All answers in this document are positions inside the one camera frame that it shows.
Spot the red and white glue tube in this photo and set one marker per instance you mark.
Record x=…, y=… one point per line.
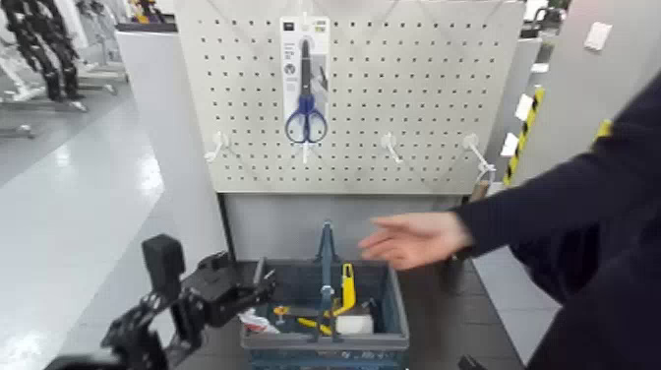
x=254, y=321

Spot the black humanoid robot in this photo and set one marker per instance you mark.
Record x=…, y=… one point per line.
x=51, y=57

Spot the black pegboard stand post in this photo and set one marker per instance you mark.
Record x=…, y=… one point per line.
x=227, y=227

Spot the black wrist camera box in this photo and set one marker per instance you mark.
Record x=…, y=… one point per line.
x=162, y=263

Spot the person arm in navy sleeve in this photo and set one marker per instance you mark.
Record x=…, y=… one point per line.
x=594, y=206

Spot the blue scissors on card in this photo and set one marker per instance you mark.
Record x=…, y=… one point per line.
x=306, y=108

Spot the white paper sheet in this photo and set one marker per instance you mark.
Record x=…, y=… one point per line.
x=598, y=36

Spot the person bare hand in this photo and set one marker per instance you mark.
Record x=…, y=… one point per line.
x=418, y=240

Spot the white rectangular block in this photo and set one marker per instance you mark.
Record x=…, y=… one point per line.
x=354, y=324

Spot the teal crate with grey rim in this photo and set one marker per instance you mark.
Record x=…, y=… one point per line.
x=320, y=342

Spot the yellow red background object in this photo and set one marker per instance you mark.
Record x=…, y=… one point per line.
x=144, y=10

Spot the white pegboard hook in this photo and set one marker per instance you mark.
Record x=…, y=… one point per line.
x=304, y=19
x=474, y=144
x=390, y=144
x=218, y=144
x=306, y=151

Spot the black yellow striped post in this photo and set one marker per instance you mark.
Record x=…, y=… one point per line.
x=524, y=134

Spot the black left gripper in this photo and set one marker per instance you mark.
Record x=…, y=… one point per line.
x=214, y=294

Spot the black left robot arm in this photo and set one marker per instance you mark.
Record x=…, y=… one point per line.
x=134, y=336

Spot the yellow utility knife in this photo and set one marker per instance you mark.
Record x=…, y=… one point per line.
x=348, y=289

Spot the light perforated pegboard panel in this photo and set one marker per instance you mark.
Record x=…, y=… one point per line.
x=413, y=77

